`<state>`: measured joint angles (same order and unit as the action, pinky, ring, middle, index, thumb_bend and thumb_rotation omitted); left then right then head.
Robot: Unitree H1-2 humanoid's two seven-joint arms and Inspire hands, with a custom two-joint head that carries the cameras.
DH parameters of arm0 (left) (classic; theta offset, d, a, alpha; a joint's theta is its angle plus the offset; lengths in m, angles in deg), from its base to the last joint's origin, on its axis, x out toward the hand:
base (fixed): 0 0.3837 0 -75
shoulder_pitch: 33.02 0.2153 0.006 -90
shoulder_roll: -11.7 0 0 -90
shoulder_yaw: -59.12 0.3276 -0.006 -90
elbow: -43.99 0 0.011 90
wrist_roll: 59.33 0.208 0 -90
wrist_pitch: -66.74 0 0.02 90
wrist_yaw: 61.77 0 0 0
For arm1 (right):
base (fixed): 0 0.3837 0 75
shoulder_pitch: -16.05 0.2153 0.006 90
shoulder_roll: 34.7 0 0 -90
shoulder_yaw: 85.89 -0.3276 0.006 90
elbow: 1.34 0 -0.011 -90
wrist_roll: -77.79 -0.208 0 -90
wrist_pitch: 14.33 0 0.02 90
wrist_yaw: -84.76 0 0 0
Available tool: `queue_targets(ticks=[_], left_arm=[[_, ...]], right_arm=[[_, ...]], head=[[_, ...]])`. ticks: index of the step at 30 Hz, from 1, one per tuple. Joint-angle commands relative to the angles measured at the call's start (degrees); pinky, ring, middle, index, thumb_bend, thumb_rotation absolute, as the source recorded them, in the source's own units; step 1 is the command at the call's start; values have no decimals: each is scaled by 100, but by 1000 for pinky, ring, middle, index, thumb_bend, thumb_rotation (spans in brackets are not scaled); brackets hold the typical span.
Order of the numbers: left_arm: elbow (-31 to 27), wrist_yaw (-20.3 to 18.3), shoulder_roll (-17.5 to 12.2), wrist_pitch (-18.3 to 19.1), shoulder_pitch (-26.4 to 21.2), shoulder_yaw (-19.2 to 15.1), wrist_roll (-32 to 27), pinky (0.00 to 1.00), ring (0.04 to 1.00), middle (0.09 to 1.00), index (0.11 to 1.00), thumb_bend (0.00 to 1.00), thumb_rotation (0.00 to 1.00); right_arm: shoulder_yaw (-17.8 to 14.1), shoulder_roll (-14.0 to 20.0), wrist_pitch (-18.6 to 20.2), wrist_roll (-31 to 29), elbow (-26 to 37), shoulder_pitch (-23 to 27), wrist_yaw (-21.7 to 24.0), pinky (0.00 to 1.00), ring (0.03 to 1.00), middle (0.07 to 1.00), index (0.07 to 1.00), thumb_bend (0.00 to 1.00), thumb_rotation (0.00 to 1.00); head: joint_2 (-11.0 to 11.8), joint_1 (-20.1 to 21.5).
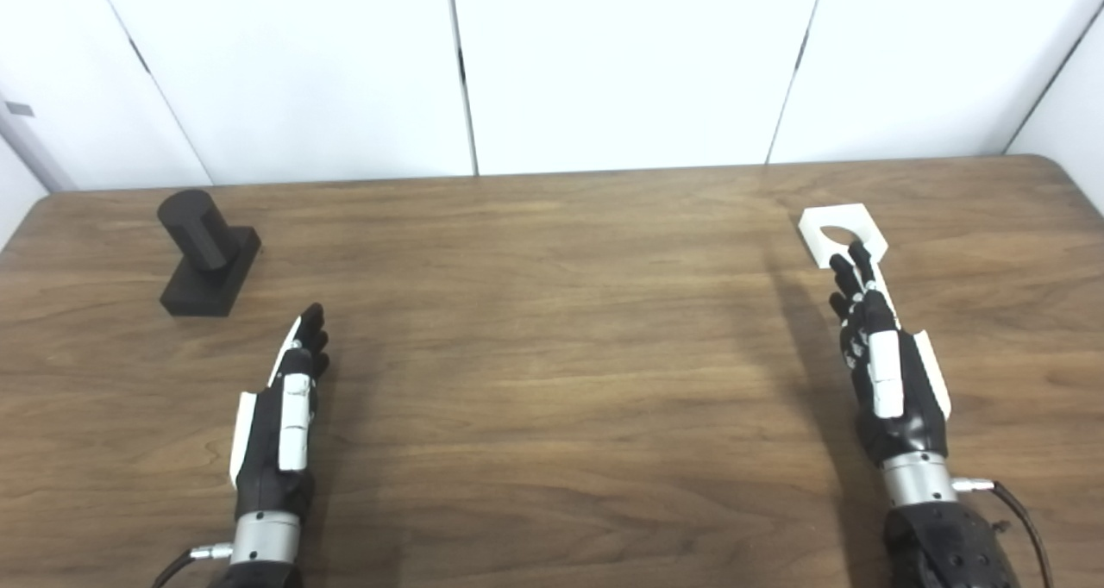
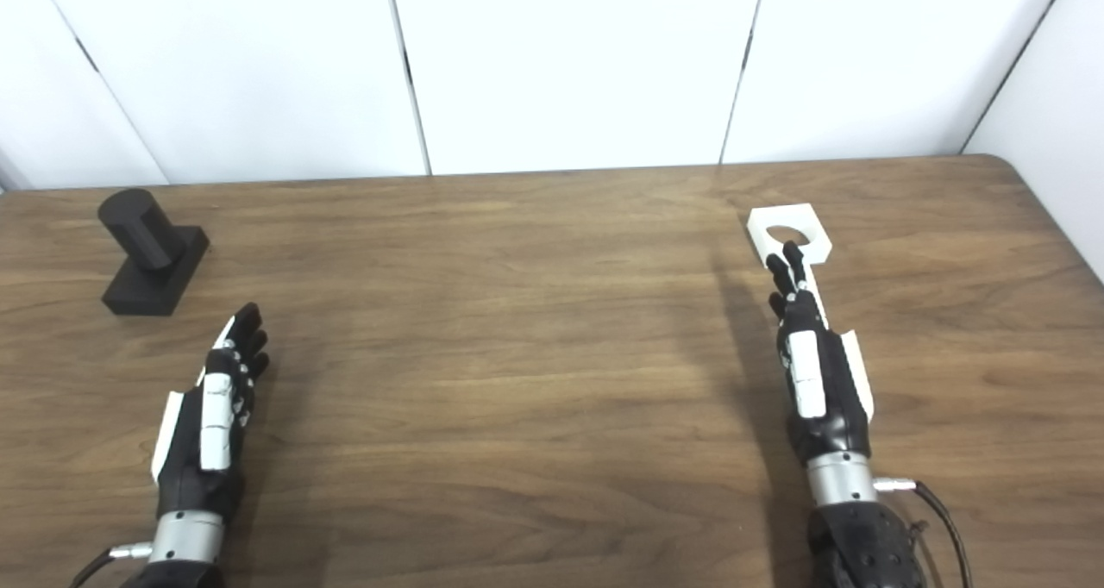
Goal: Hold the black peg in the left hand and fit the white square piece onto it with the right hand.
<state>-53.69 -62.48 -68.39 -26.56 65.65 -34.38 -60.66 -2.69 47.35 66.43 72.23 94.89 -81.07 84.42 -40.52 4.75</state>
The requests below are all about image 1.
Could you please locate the white and black left hand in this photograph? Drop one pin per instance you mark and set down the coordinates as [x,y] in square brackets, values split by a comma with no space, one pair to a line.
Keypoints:
[293,424]

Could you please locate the white and black right hand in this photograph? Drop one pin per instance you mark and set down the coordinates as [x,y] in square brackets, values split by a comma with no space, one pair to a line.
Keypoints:
[888,381]

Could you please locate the white square piece with hole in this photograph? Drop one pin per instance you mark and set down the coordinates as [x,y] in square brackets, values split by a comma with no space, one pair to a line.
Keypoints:
[815,226]

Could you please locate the black peg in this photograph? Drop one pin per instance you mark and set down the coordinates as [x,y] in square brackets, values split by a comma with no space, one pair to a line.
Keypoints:
[203,234]

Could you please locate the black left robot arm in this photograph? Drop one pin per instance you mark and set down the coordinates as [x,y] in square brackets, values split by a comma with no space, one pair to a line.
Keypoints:
[263,541]

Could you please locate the gray wall corner post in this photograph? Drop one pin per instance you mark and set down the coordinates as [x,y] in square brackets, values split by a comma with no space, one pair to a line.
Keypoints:
[34,153]

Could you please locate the small gray wall tag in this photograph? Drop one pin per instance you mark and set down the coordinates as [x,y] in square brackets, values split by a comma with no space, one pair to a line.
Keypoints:
[19,109]

